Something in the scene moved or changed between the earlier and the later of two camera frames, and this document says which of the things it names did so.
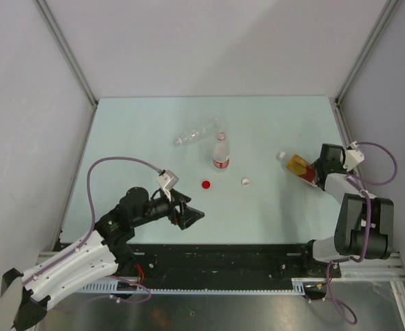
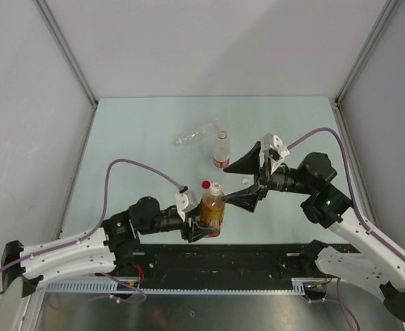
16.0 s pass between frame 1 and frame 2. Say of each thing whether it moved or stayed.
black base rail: stayed
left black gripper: moved
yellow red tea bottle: moved
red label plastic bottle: stayed
